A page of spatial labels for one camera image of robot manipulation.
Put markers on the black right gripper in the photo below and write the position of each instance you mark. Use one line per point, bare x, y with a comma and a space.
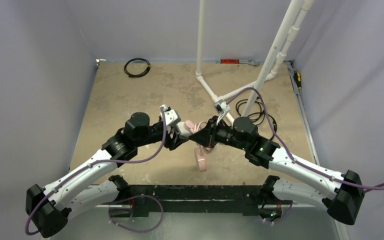
213, 133

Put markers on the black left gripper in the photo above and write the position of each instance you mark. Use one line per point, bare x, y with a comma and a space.
171, 142

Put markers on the white cube power socket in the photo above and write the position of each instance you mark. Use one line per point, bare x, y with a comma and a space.
184, 128

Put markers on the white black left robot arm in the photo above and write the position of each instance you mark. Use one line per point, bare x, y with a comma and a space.
50, 208

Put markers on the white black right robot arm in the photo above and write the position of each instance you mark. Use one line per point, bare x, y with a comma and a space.
341, 193

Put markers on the yellow black screwdriver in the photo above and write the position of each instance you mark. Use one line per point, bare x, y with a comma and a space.
297, 79

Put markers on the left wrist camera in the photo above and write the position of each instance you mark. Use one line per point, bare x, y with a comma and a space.
170, 116

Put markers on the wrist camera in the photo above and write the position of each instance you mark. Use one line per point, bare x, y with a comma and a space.
170, 116
222, 109

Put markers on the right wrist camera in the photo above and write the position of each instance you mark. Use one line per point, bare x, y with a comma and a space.
222, 109

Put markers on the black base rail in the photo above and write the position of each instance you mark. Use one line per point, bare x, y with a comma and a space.
248, 200

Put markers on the red handled adjustable wrench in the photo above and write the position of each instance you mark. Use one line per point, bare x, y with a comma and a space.
248, 61

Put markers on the white PVC pipe frame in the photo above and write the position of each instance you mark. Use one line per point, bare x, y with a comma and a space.
286, 34

